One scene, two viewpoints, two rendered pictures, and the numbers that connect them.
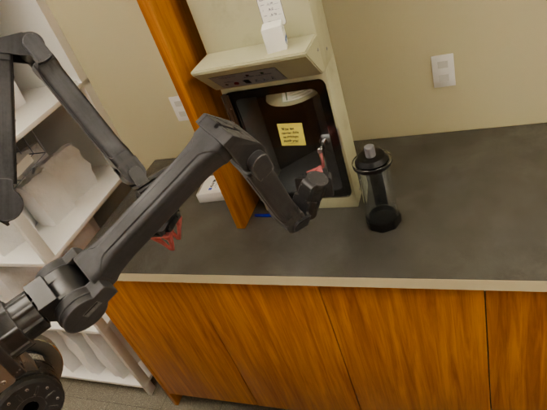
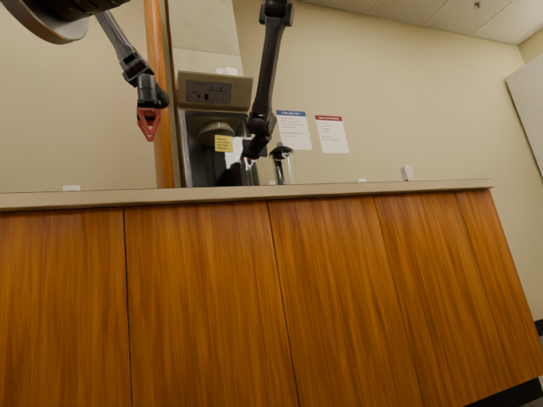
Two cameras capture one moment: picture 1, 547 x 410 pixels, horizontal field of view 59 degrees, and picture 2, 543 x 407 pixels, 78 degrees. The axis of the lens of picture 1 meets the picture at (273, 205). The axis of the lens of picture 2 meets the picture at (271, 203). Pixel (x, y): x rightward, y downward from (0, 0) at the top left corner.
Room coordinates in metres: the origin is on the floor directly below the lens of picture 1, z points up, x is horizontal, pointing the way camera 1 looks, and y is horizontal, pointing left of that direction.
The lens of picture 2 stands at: (0.33, 0.83, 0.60)
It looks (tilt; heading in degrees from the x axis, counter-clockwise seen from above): 14 degrees up; 308
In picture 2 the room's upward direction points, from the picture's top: 9 degrees counter-clockwise
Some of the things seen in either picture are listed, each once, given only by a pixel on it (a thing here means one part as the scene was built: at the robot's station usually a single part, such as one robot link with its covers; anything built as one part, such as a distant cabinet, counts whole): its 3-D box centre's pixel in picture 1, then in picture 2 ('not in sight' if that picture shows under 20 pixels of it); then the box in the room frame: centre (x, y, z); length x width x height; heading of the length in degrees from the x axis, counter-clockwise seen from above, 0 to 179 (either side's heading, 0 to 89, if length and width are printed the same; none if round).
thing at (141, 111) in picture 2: (168, 235); (149, 122); (1.14, 0.31, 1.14); 0.07 x 0.07 x 0.09; 61
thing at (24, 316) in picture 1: (13, 325); not in sight; (0.60, 0.44, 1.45); 0.09 x 0.08 x 0.12; 29
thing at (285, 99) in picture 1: (290, 146); (220, 153); (1.28, -0.11, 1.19); 0.30 x 0.01 x 0.40; 61
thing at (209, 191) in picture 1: (220, 187); not in sight; (1.59, 0.16, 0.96); 0.16 x 0.12 x 0.04; 66
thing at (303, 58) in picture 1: (257, 71); (216, 90); (1.24, -0.08, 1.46); 0.32 x 0.11 x 0.10; 61
